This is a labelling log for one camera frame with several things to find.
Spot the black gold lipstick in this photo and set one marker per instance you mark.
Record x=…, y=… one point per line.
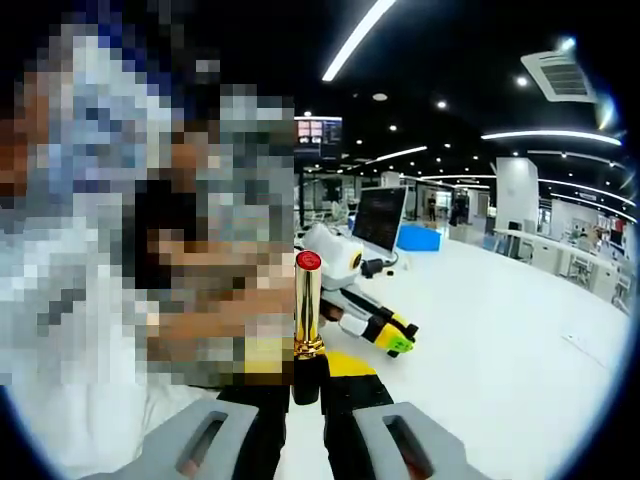
x=306, y=310

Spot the white laptop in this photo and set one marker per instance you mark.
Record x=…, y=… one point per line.
x=380, y=220

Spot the person's white shirt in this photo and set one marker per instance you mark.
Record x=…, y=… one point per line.
x=75, y=430

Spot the wall-mounted display screen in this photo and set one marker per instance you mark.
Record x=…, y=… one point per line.
x=320, y=135

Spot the black power adapter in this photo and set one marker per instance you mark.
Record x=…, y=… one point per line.
x=372, y=268

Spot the ceiling air conditioner vent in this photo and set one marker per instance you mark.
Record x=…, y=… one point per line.
x=562, y=75

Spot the blue plastic box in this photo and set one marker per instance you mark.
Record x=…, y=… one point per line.
x=422, y=240

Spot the long straight ceiling light strip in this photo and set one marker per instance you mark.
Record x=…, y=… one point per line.
x=350, y=45

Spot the row of white office desks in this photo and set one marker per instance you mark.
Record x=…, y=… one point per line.
x=550, y=250

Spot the curved ceiling light strip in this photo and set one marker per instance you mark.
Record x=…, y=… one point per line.
x=550, y=134

